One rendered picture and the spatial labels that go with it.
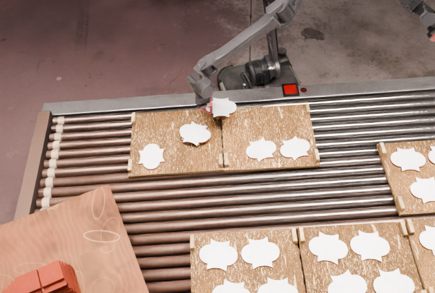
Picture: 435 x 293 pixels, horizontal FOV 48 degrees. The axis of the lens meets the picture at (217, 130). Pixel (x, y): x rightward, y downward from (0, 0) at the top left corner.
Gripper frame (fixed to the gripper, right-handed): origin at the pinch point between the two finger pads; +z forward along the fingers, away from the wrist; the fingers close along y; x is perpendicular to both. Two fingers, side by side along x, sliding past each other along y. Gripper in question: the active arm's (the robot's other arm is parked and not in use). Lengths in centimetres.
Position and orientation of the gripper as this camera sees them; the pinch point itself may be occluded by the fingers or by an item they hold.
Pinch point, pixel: (210, 107)
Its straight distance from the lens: 214.6
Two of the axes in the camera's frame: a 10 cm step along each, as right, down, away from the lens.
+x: -9.4, 2.3, 2.6
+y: -0.2, -7.8, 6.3
